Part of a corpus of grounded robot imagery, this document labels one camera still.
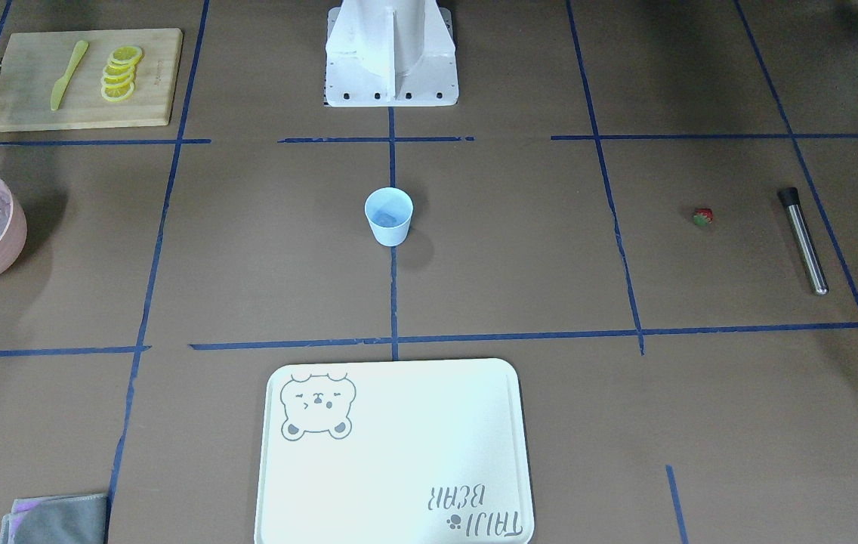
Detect steel muddler black tip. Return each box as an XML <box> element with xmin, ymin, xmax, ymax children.
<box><xmin>778</xmin><ymin>187</ymin><xmax>829</xmax><ymax>295</ymax></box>

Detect yellow plastic knife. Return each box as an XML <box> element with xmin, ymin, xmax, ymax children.
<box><xmin>49</xmin><ymin>40</ymin><xmax>88</xmax><ymax>111</ymax></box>

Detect light blue plastic cup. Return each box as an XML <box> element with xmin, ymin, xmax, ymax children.
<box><xmin>364</xmin><ymin>188</ymin><xmax>414</xmax><ymax>247</ymax></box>

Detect wooden cutting board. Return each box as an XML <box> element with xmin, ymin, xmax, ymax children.
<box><xmin>0</xmin><ymin>28</ymin><xmax>183</xmax><ymax>133</ymax></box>

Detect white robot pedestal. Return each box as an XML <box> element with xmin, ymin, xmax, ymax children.
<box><xmin>323</xmin><ymin>1</ymin><xmax>459</xmax><ymax>108</ymax></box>

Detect red strawberry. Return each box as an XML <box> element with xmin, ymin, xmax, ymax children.
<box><xmin>692</xmin><ymin>208</ymin><xmax>714</xmax><ymax>227</ymax></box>

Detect cream bear tray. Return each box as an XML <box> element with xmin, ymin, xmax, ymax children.
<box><xmin>253</xmin><ymin>358</ymin><xmax>535</xmax><ymax>543</ymax></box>

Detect grey folded cloth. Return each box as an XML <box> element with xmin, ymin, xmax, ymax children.
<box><xmin>0</xmin><ymin>493</ymin><xmax>108</xmax><ymax>543</ymax></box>

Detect lemon slices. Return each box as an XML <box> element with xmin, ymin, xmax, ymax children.
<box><xmin>100</xmin><ymin>45</ymin><xmax>144</xmax><ymax>103</ymax></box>

